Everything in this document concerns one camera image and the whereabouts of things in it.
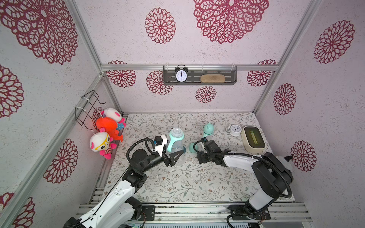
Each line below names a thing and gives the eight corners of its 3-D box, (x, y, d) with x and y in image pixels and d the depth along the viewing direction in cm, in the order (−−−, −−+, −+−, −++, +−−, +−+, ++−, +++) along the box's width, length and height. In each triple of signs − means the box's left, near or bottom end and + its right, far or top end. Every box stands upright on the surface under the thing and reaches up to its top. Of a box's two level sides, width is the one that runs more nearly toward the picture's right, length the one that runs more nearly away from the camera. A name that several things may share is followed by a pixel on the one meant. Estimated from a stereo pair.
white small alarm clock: (227, 136, 108) (228, 133, 105) (225, 128, 113) (226, 124, 110) (240, 136, 108) (242, 133, 105) (238, 128, 113) (239, 124, 110)
